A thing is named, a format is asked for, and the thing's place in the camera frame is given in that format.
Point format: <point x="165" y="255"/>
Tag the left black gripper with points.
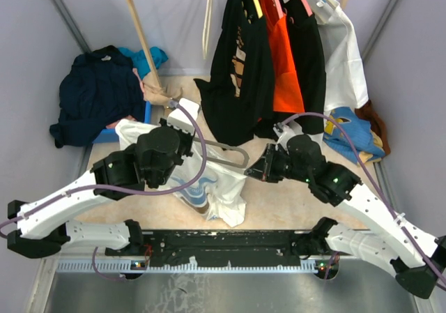
<point x="188" y="136"/>

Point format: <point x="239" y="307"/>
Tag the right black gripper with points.
<point x="263" y="169"/>

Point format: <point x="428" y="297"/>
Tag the beige garment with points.
<point x="157" y="95"/>

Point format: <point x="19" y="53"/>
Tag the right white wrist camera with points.
<point x="286" y="132"/>

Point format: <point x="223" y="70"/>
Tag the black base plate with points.
<point x="250" y="248"/>

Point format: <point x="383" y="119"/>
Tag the brown garment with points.
<point x="378" y="126"/>

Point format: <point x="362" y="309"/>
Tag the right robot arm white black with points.
<point x="413" y="257"/>

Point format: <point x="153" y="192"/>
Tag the white hanging shirt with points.
<point x="345" y="80"/>

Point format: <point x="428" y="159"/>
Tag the pink garment in basket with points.
<point x="114" y="124"/>

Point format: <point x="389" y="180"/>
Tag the navy blue garment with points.
<point x="100" y="89"/>

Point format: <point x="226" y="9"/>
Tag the blue plastic basket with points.
<point x="108" y="135"/>

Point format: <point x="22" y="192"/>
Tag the orange hanging shirt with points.
<point x="287" y="93"/>

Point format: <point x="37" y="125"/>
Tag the blue yellow printed garment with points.
<point x="367" y="144"/>

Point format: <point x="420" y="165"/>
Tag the wooden clothes rack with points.
<point x="146" y="44"/>

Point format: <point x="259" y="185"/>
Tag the black printed hanging shirt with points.
<point x="241" y="87"/>

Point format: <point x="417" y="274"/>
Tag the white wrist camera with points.
<point x="286" y="132"/>
<point x="183" y="114"/>

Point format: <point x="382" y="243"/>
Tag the white t shirt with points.
<point x="216" y="194"/>

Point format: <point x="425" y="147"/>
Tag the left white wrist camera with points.
<point x="183" y="114"/>

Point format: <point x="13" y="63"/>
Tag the beige hanger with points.
<point x="206" y="28"/>

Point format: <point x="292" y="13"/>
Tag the teal garment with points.
<point x="141" y="63"/>

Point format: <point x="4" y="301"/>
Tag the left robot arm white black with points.
<point x="48" y="226"/>

